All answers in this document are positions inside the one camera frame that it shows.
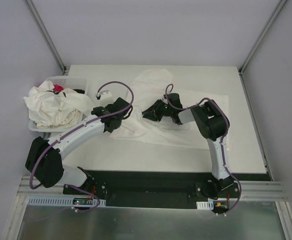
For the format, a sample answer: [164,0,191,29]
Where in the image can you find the white plastic laundry basket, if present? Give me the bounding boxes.
[28,75,90,133]

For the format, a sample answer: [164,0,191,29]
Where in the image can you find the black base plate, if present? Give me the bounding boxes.
[62,169,239,210]

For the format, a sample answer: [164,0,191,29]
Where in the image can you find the white cable duct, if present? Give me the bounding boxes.
[196,201,214,211]
[28,196,106,208]

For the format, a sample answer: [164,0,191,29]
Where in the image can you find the right aluminium frame post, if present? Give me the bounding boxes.
[238,0,288,76]

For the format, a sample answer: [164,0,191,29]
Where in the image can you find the aluminium frame post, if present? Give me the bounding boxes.
[23,0,67,75]
[238,0,288,76]

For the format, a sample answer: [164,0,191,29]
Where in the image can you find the pink t-shirt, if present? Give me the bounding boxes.
[53,84,64,92]

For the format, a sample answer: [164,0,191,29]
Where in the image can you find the white t-shirt pile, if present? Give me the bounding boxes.
[23,80,94,130]

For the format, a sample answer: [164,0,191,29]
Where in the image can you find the purple cable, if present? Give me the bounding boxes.
[165,83,242,201]
[29,81,135,190]

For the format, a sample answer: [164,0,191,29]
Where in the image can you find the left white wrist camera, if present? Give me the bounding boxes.
[95,90,113,100]

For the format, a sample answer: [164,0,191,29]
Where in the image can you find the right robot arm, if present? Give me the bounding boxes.
[142,93,234,198]

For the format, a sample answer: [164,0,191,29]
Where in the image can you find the aluminium front rail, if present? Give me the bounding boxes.
[17,174,289,201]

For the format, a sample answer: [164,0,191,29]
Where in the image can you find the right white cable duct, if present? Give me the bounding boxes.
[196,201,214,211]

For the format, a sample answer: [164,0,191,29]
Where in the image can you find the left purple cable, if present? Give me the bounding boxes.
[29,81,135,190]

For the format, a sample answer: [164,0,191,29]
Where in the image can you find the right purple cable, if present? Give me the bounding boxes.
[165,83,242,201]

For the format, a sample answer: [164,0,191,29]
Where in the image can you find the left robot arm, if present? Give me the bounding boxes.
[25,97,132,195]

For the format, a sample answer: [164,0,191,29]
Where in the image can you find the left aluminium frame post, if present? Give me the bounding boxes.
[23,0,67,75]

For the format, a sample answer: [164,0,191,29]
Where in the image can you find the left white cable duct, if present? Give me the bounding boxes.
[28,196,106,208]

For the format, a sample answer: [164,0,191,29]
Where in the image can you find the white red-print t-shirt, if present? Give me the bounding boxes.
[110,68,209,150]

